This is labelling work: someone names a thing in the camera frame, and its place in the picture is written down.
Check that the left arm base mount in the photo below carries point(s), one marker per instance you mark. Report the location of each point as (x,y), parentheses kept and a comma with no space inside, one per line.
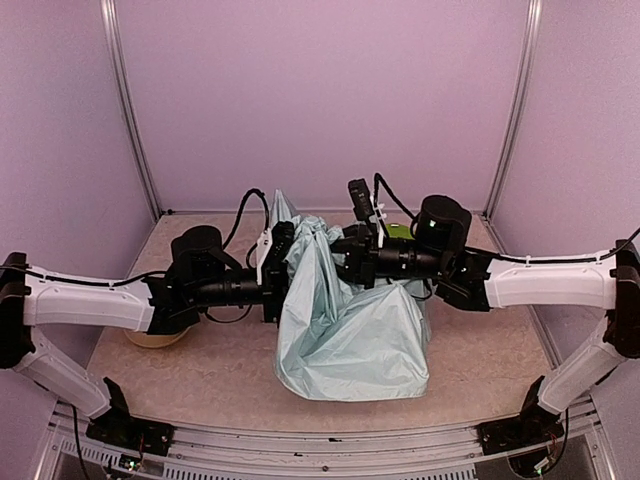
(117,427)

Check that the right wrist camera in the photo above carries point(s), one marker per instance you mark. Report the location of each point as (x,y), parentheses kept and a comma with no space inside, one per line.
(361,198)

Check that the right aluminium frame post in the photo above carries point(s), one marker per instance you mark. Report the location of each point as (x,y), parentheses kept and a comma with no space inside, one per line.
(517,108)

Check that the green plate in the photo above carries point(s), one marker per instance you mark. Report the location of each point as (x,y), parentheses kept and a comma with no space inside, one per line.
(400,231)

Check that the mint green folding umbrella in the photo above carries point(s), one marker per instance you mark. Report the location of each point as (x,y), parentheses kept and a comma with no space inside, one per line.
(342,342)

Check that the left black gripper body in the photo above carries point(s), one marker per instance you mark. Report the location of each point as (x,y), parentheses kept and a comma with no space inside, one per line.
(273,288)

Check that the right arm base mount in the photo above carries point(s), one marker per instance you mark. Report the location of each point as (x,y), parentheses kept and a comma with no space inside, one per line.
(531,426)

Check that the aluminium front rail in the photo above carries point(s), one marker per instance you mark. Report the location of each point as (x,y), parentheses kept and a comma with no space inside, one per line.
(198,452)

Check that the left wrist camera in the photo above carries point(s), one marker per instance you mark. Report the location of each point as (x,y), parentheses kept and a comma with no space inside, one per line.
(282,239)

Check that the aluminium frame post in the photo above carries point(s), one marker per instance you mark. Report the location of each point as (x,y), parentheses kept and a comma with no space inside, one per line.
(517,108)
(116,52)

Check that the beige plate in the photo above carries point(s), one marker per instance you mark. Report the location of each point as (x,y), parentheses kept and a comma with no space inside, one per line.
(147,341)

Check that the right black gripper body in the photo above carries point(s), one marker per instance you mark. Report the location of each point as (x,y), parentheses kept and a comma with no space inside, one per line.
(360,257)

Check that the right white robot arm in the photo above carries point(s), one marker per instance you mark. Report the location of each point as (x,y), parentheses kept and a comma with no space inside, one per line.
(475,280)

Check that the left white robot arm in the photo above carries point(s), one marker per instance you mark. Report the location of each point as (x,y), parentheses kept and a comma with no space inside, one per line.
(202,275)

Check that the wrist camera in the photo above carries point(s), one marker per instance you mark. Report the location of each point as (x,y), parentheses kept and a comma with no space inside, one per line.
(282,239)
(361,198)

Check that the left aluminium frame post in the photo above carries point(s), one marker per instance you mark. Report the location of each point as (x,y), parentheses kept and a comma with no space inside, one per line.
(116,52)

